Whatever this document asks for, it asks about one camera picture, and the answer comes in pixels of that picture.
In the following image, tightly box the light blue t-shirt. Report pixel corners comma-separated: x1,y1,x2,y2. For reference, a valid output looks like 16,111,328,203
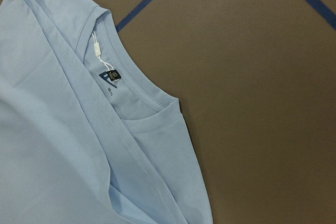
1,0,213,223

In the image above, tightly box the white garment tag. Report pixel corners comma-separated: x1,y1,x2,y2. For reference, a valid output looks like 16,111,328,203
91,31,114,71

